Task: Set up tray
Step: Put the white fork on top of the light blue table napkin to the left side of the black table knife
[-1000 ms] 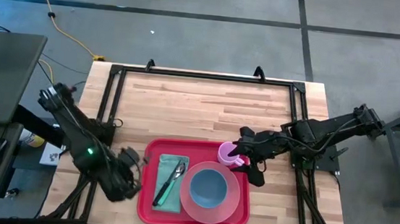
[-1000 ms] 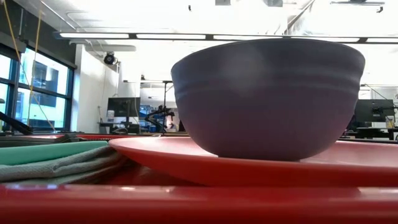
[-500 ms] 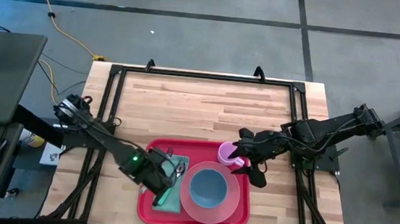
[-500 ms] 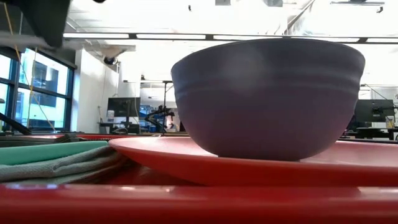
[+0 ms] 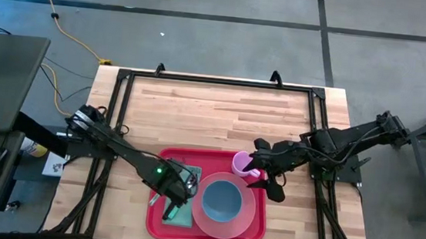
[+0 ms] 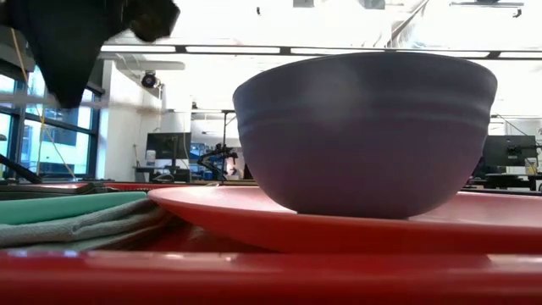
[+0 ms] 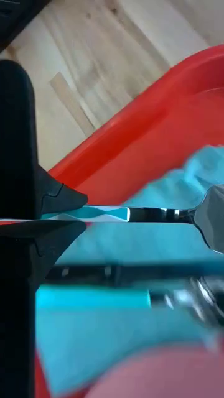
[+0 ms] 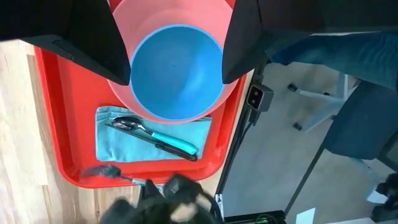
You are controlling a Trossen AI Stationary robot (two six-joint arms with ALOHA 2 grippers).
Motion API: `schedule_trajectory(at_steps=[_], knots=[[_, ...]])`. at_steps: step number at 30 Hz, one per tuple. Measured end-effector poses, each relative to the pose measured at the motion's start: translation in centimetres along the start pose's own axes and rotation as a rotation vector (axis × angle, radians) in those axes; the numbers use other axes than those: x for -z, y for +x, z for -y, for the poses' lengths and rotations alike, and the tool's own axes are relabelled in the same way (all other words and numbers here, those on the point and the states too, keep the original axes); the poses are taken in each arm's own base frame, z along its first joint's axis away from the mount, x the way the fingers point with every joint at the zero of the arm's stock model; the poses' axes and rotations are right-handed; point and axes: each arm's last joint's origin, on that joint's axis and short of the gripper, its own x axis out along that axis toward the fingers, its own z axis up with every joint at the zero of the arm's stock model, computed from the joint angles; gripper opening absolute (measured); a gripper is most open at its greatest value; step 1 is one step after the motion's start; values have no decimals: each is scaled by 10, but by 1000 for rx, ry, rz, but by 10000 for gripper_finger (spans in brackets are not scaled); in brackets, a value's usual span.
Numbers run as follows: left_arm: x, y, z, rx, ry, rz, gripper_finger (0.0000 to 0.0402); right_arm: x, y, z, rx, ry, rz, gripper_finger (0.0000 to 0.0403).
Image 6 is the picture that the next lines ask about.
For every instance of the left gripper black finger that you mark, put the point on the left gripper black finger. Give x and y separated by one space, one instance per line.
68 46

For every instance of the teal cloth napkin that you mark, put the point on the teal cloth napkin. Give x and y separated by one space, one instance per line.
63 220

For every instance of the pink round plate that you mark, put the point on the pink round plate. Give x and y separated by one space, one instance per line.
220 216

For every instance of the blue bowl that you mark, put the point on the blue bowl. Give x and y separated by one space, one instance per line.
364 148

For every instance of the red plastic tray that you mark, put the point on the red plastic tray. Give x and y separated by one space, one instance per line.
271 275

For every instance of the background black robot arm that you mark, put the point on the background black robot arm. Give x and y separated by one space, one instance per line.
214 156

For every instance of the overhead light bar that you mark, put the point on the overhead light bar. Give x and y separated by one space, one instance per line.
233 49

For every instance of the large window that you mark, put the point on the large window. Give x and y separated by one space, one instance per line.
55 148

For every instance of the black computer monitor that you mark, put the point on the black computer monitor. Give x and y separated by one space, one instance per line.
508 150
168 146

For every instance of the white container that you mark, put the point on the white container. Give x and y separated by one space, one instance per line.
150 157

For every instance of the background desk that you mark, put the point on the background desk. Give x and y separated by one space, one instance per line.
508 181
144 171

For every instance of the yellowish cup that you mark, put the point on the yellowish cup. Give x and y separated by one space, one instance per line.
531 166

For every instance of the black wall security camera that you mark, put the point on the black wall security camera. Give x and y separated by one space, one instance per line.
149 79

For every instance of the background black frame stand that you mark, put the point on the background black frame stand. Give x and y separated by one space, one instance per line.
211 111

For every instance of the black aluminium table frame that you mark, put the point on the black aluminium table frame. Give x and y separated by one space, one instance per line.
17 167

